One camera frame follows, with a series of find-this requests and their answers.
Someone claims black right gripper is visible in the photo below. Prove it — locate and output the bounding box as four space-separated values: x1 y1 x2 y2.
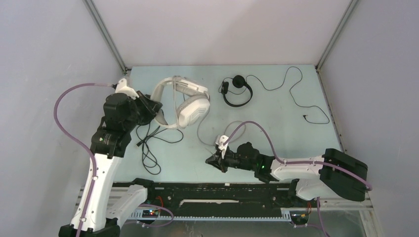
206 146 255 173

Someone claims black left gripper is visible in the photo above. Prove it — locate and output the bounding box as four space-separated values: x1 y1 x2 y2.
123 90 162 131

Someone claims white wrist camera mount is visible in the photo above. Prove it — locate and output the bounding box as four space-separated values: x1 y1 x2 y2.
115 77 139 100
215 135 229 159

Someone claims aluminium frame post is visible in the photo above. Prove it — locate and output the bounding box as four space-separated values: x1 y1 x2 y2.
316 0 360 73
83 0 128 75

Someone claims thin black headphone cable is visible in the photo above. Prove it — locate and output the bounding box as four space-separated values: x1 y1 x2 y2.
245 66 331 125

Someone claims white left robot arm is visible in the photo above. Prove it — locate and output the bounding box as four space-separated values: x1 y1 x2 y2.
54 89 162 237

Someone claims white slotted cable duct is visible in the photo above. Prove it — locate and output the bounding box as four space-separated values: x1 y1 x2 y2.
128 209 309 222

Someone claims small black on-ear headphones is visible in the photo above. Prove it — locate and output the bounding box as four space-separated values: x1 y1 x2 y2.
219 75 253 108

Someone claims aluminium frame post right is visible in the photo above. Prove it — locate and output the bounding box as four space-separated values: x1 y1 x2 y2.
316 0 360 73

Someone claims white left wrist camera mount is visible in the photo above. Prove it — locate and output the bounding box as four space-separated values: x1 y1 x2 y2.
115 77 139 100

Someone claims aluminium frame post left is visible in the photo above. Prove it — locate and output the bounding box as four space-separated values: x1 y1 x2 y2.
83 0 128 75

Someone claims grey USB headset cable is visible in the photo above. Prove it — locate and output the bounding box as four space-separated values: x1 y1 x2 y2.
196 111 247 147

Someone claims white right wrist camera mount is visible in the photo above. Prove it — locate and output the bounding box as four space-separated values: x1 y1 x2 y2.
215 135 229 159

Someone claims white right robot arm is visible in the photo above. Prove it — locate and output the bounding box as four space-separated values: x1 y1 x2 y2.
205 142 370 206

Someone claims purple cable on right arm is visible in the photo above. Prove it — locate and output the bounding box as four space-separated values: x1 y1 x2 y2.
226 121 373 192

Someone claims white gaming headset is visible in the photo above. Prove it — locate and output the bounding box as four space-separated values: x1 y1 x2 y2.
150 76 210 129

